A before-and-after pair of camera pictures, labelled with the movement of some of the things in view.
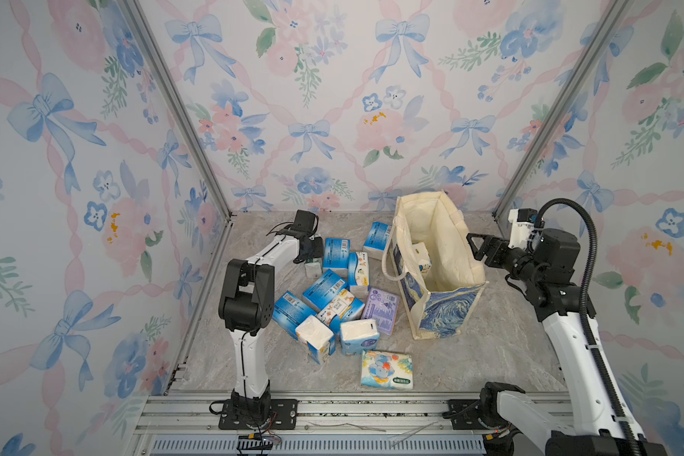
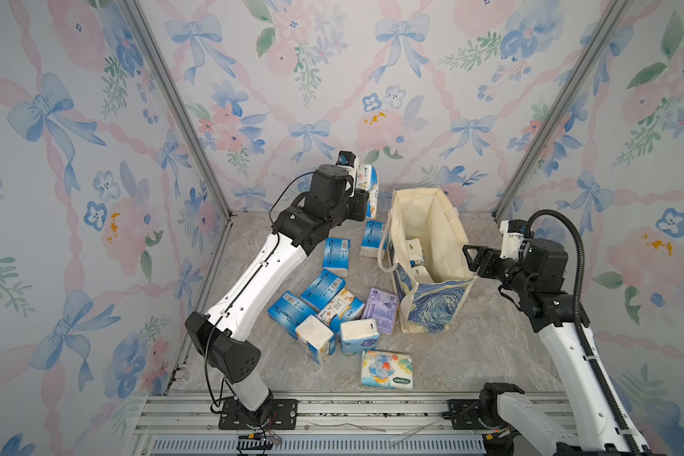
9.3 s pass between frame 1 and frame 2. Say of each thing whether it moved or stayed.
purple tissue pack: stayed
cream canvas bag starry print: moved
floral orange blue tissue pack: stayed
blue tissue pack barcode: stayed
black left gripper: moved
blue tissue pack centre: stayed
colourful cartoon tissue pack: stayed
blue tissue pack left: stayed
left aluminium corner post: stayed
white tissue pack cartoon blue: stayed
